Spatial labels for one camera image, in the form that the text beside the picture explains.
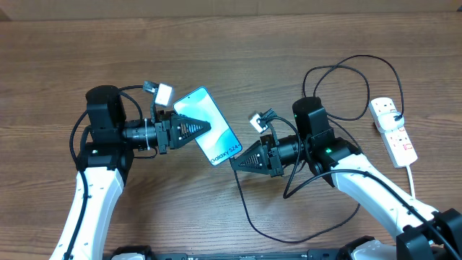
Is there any Samsung Galaxy smartphone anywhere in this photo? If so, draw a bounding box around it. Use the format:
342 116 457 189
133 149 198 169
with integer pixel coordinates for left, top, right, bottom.
173 86 243 165

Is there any black USB charging cable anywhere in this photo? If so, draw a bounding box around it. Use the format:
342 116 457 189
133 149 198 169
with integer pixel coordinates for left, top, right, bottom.
229 54 405 244

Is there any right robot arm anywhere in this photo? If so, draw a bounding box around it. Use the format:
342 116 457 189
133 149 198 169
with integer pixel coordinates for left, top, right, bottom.
230 97 461 259

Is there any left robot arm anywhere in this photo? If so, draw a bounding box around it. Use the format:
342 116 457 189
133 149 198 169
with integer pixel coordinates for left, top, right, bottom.
51 81 211 259

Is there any white USB charger plug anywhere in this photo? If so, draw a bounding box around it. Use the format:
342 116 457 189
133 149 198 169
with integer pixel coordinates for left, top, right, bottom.
378 111 405 132

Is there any white power strip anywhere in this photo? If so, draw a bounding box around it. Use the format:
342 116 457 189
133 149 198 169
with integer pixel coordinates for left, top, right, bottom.
368 97 418 168

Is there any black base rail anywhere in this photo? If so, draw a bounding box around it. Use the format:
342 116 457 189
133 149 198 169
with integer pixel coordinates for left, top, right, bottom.
103 235 373 260

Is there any white power strip cord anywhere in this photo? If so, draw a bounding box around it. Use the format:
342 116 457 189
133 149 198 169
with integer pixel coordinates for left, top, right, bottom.
406 165 417 199

